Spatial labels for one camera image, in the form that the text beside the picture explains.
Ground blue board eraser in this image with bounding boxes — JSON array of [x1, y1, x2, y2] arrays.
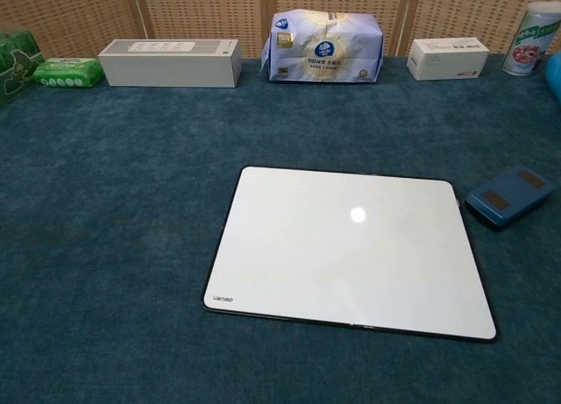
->
[[464, 164, 551, 230]]

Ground white drawing board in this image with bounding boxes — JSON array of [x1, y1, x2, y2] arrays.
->
[[201, 166, 499, 345]]

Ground blue white tissue pack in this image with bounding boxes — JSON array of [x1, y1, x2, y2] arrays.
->
[[260, 10, 385, 84]]

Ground long white power strip box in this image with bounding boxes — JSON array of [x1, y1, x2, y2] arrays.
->
[[97, 38, 244, 89]]

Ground blue carpet table mat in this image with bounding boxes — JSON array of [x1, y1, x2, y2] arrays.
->
[[0, 53, 561, 404]]

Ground woven bamboo folding screen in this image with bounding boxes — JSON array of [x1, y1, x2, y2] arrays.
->
[[0, 0, 561, 59]]

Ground small white cardboard box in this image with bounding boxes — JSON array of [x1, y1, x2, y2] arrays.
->
[[406, 37, 490, 81]]

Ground green wipes pack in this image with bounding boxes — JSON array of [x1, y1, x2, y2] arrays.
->
[[32, 57, 105, 89]]

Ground wet wipes canister white lid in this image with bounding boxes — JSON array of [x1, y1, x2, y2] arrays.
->
[[501, 1, 561, 76]]

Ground green tea packet display box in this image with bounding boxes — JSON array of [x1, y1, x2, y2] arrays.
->
[[0, 28, 46, 110]]

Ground blue detergent pump bottle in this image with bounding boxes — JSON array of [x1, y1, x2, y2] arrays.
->
[[542, 51, 561, 94]]

